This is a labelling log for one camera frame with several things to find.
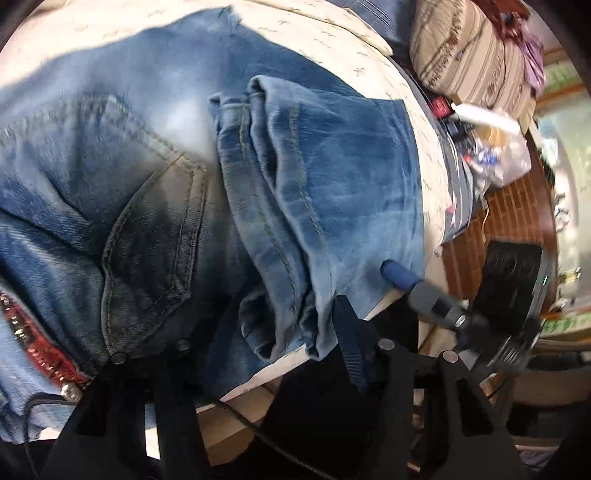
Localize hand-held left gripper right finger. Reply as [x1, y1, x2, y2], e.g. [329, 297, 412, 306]
[331, 294, 527, 480]

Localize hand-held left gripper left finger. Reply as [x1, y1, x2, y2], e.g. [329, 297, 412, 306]
[39, 338, 211, 480]

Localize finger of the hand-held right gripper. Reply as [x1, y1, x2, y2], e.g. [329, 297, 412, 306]
[381, 260, 490, 330]

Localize blue denim pants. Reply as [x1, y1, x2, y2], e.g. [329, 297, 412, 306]
[0, 4, 428, 444]

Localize clear plastic bag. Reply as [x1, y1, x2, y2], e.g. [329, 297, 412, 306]
[466, 122, 532, 188]

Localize cream leaf-print bed sheet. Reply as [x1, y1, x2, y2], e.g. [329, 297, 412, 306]
[0, 0, 451, 411]

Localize beige striped pillow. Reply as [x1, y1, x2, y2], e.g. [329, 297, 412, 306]
[409, 0, 539, 125]

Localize purple cloth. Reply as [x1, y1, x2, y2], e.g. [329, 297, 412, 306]
[522, 14, 548, 88]

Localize blue plaid pillow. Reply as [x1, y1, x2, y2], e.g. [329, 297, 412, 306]
[328, 0, 416, 51]

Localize red-brown cloth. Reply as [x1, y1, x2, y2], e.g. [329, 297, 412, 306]
[485, 0, 532, 38]

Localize black cable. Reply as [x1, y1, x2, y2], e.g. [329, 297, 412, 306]
[23, 392, 333, 480]

